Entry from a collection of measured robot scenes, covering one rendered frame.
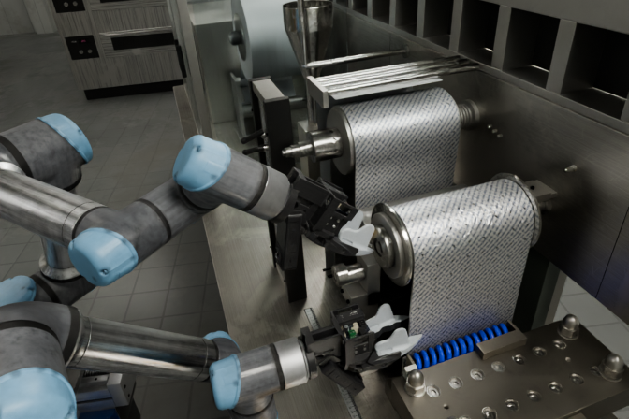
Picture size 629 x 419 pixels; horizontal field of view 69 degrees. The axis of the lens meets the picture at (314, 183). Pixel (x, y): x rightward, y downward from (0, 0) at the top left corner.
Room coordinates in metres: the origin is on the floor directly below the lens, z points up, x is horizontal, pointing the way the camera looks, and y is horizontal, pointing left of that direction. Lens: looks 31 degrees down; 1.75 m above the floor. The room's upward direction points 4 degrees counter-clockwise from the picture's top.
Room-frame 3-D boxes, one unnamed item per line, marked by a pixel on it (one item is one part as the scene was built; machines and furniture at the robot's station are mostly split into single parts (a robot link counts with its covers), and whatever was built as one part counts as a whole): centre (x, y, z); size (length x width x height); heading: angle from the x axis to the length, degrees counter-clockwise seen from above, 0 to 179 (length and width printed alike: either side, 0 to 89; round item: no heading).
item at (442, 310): (0.60, -0.26, 1.11); 0.23 x 0.01 x 0.18; 107
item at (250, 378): (0.48, 0.13, 1.11); 0.11 x 0.08 x 0.09; 107
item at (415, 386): (0.49, -0.15, 1.05); 0.04 x 0.04 x 0.04
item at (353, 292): (0.64, -0.07, 1.05); 0.06 x 0.05 x 0.31; 107
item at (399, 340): (0.53, -0.13, 1.11); 0.09 x 0.03 x 0.06; 98
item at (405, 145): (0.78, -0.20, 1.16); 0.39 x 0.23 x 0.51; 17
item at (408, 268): (0.62, -0.12, 1.25); 0.15 x 0.01 x 0.15; 17
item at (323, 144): (0.85, -0.03, 1.33); 0.06 x 0.06 x 0.06; 17
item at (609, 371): (0.49, -0.49, 1.05); 0.04 x 0.04 x 0.04
